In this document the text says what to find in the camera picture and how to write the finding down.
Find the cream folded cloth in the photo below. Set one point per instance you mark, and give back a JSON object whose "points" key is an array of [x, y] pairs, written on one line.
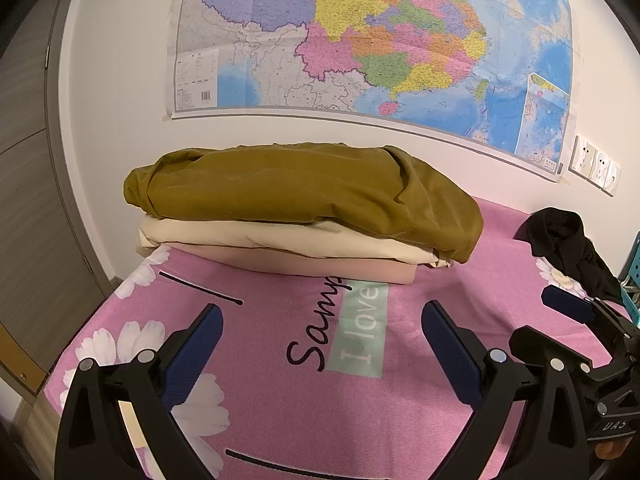
{"points": [[250, 237]]}

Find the teal plastic basket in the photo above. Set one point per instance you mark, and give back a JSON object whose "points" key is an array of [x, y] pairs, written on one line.
{"points": [[634, 285]]}

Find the black garment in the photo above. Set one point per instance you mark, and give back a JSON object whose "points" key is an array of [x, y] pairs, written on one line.
{"points": [[560, 235]]}

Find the pale pink folded cloth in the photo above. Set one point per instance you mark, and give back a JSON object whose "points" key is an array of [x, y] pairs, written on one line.
{"points": [[300, 265]]}

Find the colourful wall map poster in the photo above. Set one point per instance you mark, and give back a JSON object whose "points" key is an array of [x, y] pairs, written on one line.
{"points": [[350, 35]]}

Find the grey wardrobe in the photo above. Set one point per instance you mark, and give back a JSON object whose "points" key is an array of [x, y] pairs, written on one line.
{"points": [[30, 185]]}

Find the pink daisy print bedsheet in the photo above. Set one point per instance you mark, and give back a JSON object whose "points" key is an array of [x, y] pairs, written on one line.
{"points": [[280, 320]]}

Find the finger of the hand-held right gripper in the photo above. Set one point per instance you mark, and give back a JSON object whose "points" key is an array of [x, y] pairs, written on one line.
{"points": [[565, 302], [540, 342]]}

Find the olive brown jacket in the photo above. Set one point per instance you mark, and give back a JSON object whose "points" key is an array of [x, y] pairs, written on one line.
{"points": [[300, 190]]}

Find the white wall switch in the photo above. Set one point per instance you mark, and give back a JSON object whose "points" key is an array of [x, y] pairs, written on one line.
{"points": [[612, 177]]}

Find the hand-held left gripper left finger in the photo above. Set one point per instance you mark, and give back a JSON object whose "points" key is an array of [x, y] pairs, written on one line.
{"points": [[197, 345]]}

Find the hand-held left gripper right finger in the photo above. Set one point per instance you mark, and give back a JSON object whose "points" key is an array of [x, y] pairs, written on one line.
{"points": [[450, 347]]}

